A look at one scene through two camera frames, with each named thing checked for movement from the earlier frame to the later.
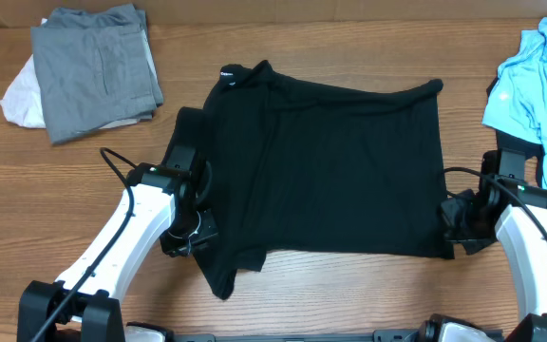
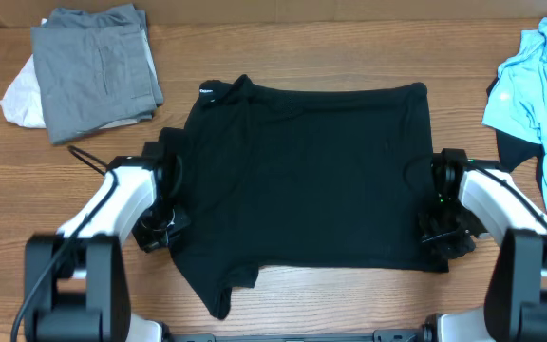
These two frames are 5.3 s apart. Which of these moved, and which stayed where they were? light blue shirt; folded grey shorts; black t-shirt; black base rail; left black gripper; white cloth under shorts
Moved: black t-shirt; left black gripper
Stayed: black base rail; light blue shirt; white cloth under shorts; folded grey shorts
